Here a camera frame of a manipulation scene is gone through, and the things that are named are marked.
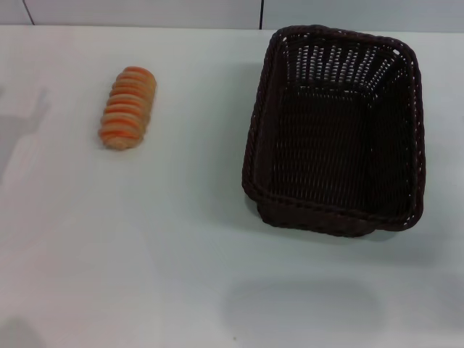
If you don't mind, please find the dark brown woven basket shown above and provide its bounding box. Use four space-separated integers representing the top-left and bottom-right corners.
241 24 426 239

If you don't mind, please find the orange striped bread loaf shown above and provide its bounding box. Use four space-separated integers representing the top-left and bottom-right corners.
96 65 159 150

